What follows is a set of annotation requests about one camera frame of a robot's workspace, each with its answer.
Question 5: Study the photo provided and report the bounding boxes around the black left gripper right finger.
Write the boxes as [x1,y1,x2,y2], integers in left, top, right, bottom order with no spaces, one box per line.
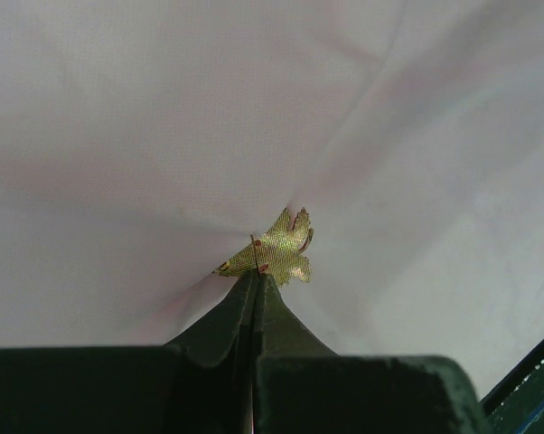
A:
[253,275,491,433]

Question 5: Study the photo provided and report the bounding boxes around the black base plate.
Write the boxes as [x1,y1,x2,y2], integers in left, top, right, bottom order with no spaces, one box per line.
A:
[481,339,544,434]

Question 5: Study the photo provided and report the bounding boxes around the gold leaf brooch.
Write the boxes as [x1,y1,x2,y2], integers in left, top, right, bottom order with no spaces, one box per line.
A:
[212,208,314,287]

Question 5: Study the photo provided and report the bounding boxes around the pink garment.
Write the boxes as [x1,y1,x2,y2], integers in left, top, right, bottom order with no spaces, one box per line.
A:
[0,1,544,394]

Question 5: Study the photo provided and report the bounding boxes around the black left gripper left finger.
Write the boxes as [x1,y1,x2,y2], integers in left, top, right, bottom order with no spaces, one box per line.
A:
[0,271,259,433]

